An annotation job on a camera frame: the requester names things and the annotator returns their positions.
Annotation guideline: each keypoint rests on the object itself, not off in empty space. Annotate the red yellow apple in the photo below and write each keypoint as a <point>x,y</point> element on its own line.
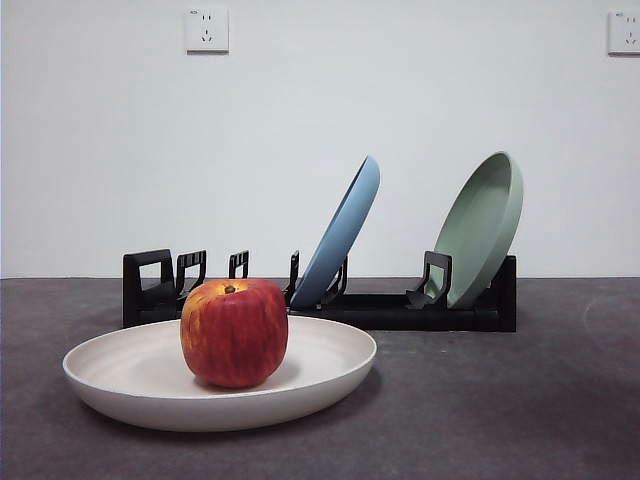
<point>234,336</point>

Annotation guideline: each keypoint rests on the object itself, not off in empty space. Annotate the cream yellow round plate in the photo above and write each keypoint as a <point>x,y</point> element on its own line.
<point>125,390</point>

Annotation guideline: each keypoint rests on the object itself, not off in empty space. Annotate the blue round plate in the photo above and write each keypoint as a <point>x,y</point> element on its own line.
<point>342,235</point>

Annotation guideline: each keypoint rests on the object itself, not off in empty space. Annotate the black plastic plate rack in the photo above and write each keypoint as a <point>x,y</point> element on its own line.
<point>400,315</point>

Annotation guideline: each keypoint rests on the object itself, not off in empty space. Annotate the green round plate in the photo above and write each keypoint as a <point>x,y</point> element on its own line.
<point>477,225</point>

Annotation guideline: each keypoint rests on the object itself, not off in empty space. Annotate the white wall socket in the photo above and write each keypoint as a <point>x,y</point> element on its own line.
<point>626,33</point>
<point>207,30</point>

